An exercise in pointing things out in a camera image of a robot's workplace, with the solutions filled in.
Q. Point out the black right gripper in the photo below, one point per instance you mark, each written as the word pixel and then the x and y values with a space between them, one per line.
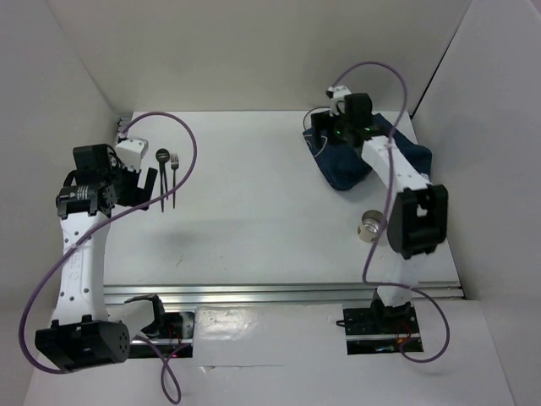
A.
pixel 323 121

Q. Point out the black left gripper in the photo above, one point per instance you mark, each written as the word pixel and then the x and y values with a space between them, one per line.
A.
pixel 137 195

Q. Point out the navy fish placemat cloth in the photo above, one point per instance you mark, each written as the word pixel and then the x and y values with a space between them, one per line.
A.
pixel 343 168

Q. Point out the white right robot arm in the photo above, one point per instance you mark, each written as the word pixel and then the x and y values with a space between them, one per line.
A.
pixel 415 216

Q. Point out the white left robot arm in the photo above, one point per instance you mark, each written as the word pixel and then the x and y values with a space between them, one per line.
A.
pixel 82 333

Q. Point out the black spoon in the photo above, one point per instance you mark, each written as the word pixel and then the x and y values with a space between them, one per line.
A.
pixel 163 157

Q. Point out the black fork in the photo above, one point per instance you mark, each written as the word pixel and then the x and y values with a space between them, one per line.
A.
pixel 174 168

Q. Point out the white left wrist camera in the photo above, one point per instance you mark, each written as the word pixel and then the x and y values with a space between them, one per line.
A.
pixel 131 152

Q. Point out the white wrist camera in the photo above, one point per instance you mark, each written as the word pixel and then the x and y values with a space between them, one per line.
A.
pixel 337 95
pixel 131 152

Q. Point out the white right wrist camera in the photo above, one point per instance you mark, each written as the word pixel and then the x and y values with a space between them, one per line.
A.
pixel 337 95

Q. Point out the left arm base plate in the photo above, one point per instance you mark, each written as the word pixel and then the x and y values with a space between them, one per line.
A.
pixel 176 333

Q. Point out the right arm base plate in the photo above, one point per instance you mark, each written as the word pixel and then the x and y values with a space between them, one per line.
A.
pixel 366 335

